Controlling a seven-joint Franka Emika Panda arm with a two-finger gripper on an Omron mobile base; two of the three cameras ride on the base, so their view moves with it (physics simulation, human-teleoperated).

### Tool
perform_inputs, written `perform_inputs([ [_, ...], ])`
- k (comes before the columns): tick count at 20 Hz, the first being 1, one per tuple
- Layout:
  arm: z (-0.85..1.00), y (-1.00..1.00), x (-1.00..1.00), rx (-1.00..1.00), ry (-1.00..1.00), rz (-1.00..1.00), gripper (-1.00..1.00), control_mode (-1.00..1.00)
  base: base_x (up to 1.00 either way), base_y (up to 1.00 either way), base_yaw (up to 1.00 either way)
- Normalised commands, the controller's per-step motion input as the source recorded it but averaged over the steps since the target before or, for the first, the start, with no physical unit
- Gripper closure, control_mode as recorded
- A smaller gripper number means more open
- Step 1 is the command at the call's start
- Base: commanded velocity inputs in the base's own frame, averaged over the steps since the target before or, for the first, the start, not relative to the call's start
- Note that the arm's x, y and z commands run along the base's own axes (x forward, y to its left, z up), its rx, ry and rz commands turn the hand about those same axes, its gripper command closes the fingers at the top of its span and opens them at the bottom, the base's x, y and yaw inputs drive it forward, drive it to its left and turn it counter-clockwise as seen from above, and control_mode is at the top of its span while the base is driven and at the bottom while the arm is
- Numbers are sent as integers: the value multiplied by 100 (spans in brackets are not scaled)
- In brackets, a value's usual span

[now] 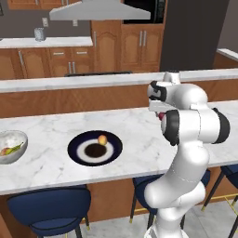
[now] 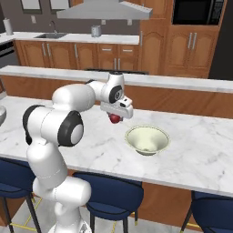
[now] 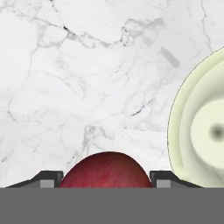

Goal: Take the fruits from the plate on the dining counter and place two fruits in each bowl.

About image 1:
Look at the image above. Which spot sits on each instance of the wooden wall cupboards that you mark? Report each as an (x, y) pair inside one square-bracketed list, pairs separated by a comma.
[(24, 3)]

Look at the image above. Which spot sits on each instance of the red orange fruit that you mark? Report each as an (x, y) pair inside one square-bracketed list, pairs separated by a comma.
[(4, 151)]

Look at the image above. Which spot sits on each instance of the grey metal canister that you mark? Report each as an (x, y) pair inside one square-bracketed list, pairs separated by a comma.
[(39, 34)]

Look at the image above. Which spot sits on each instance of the pale grey bowl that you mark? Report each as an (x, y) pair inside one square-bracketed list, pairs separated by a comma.
[(12, 158)]

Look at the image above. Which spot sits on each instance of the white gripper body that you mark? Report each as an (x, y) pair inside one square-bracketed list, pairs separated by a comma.
[(161, 107)]

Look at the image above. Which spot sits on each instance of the orange yellow fruit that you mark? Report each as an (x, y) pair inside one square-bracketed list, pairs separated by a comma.
[(102, 140)]

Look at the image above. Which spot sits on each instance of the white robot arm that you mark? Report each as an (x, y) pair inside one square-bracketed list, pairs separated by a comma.
[(186, 173)]

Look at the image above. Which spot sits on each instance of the dark blue plate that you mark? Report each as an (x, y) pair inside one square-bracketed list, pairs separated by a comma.
[(74, 148)]

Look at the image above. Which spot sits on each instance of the blue upholstered stool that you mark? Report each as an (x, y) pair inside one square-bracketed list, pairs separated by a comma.
[(231, 173), (49, 206), (141, 189)]

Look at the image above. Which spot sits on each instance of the black microwave oven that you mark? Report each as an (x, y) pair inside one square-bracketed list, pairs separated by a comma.
[(142, 10)]

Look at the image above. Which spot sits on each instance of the dark grey fridge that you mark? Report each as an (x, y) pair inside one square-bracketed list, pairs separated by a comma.
[(192, 34)]

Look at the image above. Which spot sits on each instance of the grey range hood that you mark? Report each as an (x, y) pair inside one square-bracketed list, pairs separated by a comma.
[(99, 12)]

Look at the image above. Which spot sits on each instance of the white wall socket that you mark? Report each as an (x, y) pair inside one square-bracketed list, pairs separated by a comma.
[(75, 23), (45, 22)]

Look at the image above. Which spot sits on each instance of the green yellow fruit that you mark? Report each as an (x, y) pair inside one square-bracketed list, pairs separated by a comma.
[(15, 148)]

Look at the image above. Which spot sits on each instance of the wooden base cupboards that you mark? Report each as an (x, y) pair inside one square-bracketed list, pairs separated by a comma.
[(40, 63)]

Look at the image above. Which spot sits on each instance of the tall wooden cupboard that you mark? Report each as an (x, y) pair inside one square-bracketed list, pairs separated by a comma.
[(133, 49)]

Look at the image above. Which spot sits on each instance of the black hob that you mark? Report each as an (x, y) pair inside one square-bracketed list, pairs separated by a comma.
[(99, 73)]

